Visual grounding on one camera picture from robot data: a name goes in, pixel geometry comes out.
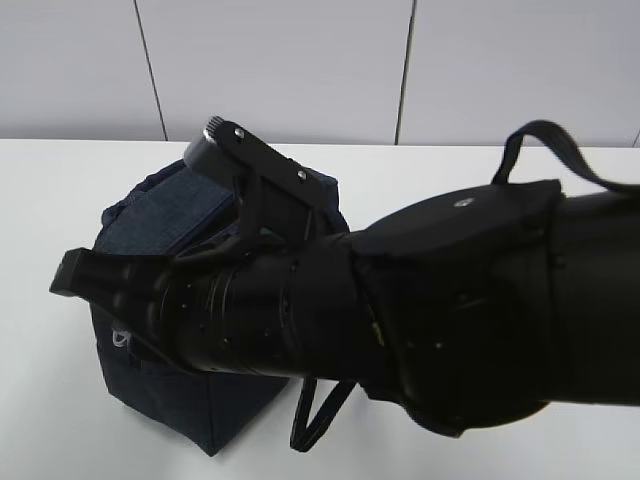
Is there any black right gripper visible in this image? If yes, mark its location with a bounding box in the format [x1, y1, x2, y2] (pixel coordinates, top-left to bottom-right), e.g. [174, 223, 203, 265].
[48, 234, 361, 379]

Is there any navy insulated lunch bag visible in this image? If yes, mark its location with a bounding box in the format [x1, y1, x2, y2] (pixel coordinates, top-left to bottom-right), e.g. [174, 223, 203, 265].
[92, 159, 351, 457]

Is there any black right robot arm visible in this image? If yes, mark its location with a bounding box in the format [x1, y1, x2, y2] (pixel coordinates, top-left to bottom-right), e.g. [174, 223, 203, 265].
[50, 179, 639, 451]

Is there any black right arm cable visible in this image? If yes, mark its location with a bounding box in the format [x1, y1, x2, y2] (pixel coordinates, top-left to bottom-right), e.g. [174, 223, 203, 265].
[288, 377, 357, 454]

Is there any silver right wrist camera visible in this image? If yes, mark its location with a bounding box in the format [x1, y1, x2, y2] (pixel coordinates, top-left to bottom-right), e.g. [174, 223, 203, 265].
[183, 116, 245, 190]

